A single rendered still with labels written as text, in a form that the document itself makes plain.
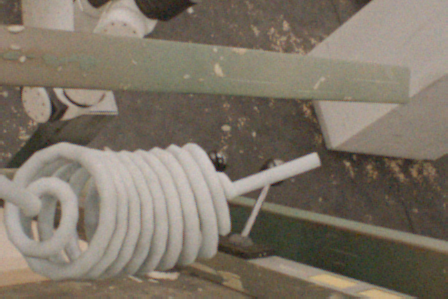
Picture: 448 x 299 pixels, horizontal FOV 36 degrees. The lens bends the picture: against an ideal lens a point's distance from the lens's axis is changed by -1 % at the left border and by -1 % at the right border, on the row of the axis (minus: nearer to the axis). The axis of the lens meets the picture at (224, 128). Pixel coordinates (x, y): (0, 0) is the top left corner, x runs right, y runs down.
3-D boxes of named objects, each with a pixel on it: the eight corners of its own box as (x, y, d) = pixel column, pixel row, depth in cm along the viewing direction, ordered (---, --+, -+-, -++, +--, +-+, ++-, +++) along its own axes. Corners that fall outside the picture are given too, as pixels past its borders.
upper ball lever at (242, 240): (236, 254, 90) (277, 164, 94) (256, 260, 87) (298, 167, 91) (217, 242, 88) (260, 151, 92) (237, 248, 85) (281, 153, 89)
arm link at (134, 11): (178, 32, 105) (125, 63, 111) (189, -8, 112) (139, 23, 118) (127, -21, 99) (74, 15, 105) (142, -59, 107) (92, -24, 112)
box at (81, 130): (75, 106, 178) (107, 69, 166) (86, 147, 174) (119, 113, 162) (32, 105, 170) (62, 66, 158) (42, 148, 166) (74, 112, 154)
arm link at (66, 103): (91, 76, 113) (51, 141, 126) (136, 62, 121) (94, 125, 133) (56, 29, 115) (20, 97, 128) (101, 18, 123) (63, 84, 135)
